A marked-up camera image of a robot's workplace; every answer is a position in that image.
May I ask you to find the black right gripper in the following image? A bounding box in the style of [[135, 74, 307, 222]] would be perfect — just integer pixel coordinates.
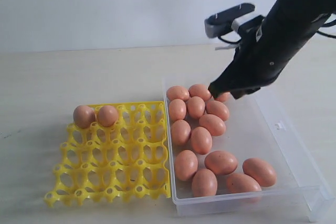
[[208, 17, 298, 100]]

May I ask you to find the brown egg placed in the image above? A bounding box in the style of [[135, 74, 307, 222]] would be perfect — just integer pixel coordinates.
[[198, 114, 226, 136], [97, 105, 119, 127], [73, 105, 96, 129], [206, 100, 230, 121], [186, 96, 205, 119], [204, 151, 238, 175], [190, 126, 213, 155]]

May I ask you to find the brown egg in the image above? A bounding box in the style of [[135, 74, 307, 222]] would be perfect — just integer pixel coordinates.
[[226, 173, 261, 194], [192, 168, 218, 197], [174, 150, 198, 181], [214, 92, 231, 103], [171, 120, 191, 146], [242, 157, 277, 187], [188, 83, 212, 101], [166, 86, 190, 101]]

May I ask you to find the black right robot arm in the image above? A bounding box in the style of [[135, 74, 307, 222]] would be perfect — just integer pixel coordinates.
[[204, 0, 335, 99]]

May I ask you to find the brown egg under gripper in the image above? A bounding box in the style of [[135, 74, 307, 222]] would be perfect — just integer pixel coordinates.
[[214, 92, 231, 103]]

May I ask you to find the brown egg left column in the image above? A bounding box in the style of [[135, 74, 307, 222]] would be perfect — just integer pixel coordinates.
[[169, 99, 187, 122]]

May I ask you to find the clear plastic container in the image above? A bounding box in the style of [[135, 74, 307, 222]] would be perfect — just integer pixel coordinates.
[[171, 88, 335, 222]]

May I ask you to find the brown egg front bottom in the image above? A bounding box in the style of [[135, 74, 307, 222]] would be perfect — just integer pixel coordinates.
[[192, 168, 218, 197]]

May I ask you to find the yellow plastic egg tray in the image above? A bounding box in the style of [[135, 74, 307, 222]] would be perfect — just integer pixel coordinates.
[[44, 101, 171, 207]]

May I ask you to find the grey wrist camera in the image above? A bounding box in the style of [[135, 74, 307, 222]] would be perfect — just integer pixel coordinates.
[[204, 3, 255, 39]]

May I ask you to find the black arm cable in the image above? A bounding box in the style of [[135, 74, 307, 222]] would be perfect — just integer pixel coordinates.
[[312, 11, 336, 38]]

